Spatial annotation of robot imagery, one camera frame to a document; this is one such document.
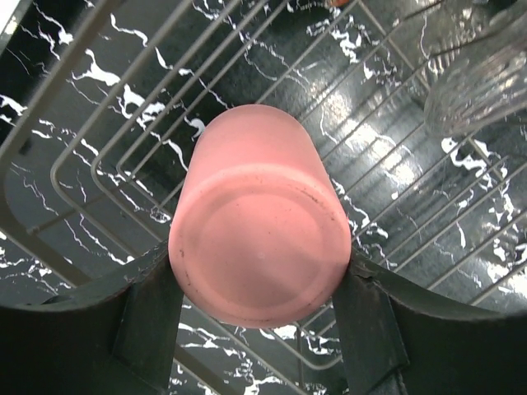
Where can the metal wire dish rack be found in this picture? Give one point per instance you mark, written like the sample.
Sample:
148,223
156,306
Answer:
103,103

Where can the pink plastic cup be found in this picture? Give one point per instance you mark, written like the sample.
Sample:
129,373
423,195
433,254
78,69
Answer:
259,238

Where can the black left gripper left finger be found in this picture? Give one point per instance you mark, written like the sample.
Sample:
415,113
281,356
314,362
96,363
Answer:
113,335

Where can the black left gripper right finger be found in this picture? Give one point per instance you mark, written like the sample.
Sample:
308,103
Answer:
398,338

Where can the clear glass plate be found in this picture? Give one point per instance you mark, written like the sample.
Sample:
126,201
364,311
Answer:
487,80

